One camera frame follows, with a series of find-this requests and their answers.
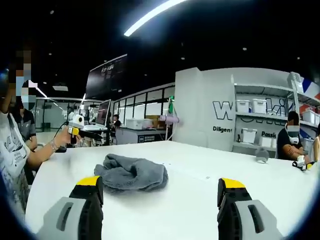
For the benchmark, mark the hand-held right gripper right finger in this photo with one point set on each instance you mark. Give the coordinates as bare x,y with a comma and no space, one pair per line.
242,215

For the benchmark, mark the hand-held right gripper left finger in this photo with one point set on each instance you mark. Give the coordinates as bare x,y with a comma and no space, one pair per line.
75,215

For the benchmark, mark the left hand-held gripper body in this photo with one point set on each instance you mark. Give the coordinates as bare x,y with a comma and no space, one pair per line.
78,121

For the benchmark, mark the grey towel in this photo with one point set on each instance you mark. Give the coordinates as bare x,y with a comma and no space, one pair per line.
135,175

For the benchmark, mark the person's left hand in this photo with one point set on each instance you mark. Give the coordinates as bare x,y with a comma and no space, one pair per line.
65,137

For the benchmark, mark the black computer mouse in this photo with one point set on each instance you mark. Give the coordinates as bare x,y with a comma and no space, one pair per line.
61,149

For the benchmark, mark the computer monitor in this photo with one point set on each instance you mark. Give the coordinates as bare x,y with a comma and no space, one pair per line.
103,113

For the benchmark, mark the white table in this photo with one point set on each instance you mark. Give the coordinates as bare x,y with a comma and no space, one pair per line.
190,207

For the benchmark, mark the white box on counter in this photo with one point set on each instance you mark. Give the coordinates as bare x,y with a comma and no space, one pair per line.
138,123

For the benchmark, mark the small grey cap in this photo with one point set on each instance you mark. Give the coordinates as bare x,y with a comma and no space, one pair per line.
262,156

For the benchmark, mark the grey counter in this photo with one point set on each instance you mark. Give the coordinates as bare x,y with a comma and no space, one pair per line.
142,136

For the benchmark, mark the person in white shirt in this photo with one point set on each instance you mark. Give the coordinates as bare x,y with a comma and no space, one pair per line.
11,160

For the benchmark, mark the white storage box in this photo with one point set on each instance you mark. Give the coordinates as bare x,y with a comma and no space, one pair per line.
249,136
243,106
308,117
260,106

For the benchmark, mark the pink roll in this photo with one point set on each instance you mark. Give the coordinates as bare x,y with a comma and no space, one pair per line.
170,119

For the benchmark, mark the long ceiling light strip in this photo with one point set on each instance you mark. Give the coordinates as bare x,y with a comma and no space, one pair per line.
150,17

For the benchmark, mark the white shelving unit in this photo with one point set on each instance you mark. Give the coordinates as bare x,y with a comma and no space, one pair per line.
272,90

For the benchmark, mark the large black wall screen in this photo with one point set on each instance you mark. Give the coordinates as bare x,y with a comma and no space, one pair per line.
107,77

